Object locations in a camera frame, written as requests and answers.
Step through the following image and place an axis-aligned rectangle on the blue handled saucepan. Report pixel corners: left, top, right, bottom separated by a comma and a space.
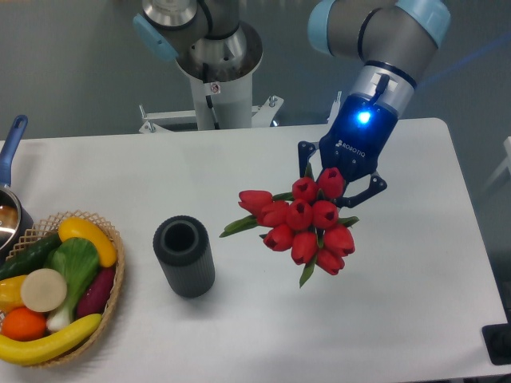
1, 115, 33, 264

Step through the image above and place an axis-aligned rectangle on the woven wicker basket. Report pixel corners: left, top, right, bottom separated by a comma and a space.
7, 211, 125, 368

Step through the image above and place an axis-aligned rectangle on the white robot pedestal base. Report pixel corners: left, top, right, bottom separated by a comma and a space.
139, 70, 284, 134

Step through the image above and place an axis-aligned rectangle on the orange fruit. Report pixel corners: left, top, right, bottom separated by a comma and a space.
1, 307, 46, 342

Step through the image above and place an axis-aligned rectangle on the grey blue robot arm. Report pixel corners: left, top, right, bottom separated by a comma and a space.
133, 1, 451, 208

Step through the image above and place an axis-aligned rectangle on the black device at table edge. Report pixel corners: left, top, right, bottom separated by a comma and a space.
481, 323, 510, 365

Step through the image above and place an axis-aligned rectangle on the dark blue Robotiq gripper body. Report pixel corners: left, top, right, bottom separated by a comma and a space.
319, 95, 398, 181

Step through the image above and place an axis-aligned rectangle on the dark grey ribbed vase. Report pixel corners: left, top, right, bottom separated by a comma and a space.
153, 215, 216, 298

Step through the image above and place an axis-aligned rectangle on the yellow banana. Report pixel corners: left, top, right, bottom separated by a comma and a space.
1, 314, 102, 366

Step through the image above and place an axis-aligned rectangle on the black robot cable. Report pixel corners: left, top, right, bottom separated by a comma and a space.
201, 62, 221, 130

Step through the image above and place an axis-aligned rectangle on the red tulip bouquet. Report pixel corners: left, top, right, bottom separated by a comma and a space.
220, 164, 358, 286

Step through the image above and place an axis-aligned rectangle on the beige round slice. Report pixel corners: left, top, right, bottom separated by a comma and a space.
20, 268, 67, 313

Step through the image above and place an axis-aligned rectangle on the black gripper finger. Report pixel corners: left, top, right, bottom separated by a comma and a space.
298, 140, 319, 176
334, 172, 388, 208

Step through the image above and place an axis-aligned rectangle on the yellow bell pepper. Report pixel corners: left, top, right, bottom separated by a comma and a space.
0, 274, 27, 313

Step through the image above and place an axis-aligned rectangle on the purple sweet potato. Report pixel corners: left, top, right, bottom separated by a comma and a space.
76, 267, 116, 318

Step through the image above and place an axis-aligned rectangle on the green bok choy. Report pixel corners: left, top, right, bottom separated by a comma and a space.
45, 238, 99, 333

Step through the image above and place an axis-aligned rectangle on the green cucumber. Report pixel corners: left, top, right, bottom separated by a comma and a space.
1, 233, 61, 280

